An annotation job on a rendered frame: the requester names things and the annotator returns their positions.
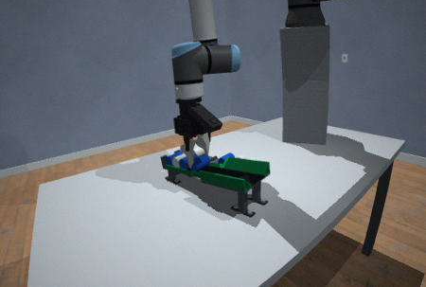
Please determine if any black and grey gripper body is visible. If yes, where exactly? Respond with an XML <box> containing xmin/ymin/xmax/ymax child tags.
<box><xmin>173</xmin><ymin>97</ymin><xmax>206</xmax><ymax>137</ymax></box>

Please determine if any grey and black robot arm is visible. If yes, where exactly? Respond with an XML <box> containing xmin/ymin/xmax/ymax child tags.
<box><xmin>171</xmin><ymin>0</ymin><xmax>328</xmax><ymax>133</ymax></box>

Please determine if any blue cylinder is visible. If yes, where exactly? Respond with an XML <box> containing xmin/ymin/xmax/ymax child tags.
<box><xmin>179</xmin><ymin>153</ymin><xmax>199</xmax><ymax>169</ymax></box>
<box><xmin>191</xmin><ymin>154</ymin><xmax>210</xmax><ymax>171</ymax></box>
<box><xmin>166</xmin><ymin>152</ymin><xmax>183</xmax><ymax>166</ymax></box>
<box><xmin>218</xmin><ymin>153</ymin><xmax>235</xmax><ymax>164</ymax></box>

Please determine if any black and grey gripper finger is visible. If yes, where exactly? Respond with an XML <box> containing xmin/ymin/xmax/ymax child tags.
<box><xmin>180</xmin><ymin>127</ymin><xmax>195</xmax><ymax>168</ymax></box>
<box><xmin>195</xmin><ymin>130</ymin><xmax>210</xmax><ymax>156</ymax></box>

